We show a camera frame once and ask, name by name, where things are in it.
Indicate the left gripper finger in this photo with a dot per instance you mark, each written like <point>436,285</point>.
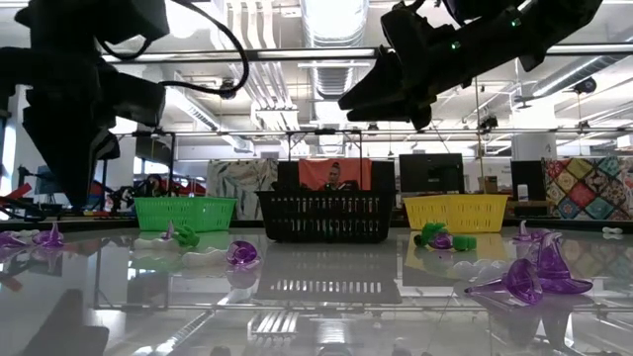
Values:
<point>86,158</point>
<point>57,148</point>

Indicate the yellow plastic basket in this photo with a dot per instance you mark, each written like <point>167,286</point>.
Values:
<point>457,215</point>

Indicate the overhead frame bar with lights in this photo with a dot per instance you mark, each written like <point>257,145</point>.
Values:
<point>297,53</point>

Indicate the black background rig frame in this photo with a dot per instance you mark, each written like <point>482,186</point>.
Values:
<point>324,131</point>

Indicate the black background robot arm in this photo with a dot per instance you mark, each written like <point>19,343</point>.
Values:
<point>22,210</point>

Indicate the narrow black monitor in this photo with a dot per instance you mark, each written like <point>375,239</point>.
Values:
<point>528,173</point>

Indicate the person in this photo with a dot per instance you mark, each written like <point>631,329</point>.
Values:
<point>151,185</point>

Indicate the black panel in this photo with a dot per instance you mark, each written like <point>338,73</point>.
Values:
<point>288,175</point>
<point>383,175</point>

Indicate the red bar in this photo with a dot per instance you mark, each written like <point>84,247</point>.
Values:
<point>17,194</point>

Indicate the white bottle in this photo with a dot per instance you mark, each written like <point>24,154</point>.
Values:
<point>522,194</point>

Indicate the silver slanted ventilation duct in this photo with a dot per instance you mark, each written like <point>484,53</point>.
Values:
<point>573,74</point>

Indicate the black ceiling camera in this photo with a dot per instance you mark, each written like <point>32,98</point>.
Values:
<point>228,91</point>
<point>488,122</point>
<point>586,85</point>

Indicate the dark monitor on stand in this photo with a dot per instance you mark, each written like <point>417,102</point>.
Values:
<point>43,180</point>

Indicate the wide black monitor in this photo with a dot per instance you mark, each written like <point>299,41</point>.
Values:
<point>430,173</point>

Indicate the colourful patchwork quilt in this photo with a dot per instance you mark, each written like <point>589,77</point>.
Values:
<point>588,188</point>

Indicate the white ceiling light fixture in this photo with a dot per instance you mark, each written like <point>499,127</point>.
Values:
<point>274,119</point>

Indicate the orange cloth backdrop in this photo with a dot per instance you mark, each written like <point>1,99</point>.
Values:
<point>309,170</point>

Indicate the leaf print cloth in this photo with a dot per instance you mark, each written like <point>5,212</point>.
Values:
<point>242,178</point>

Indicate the green plastic basket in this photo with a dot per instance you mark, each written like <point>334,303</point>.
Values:
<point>185,215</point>

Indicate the green plastic toy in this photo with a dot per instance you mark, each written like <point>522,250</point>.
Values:
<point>429,230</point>
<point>187,238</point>
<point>465,242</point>

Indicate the brown cardboard box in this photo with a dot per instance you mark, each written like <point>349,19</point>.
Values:
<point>490,184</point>

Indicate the black metal table frame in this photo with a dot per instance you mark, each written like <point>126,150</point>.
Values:
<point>99,225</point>

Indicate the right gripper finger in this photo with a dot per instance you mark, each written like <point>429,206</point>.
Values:
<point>381,84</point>
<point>381,115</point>

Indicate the black plastic basket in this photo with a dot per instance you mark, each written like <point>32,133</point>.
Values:
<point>326,239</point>

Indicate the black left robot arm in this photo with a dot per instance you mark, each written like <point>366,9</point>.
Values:
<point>99,20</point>

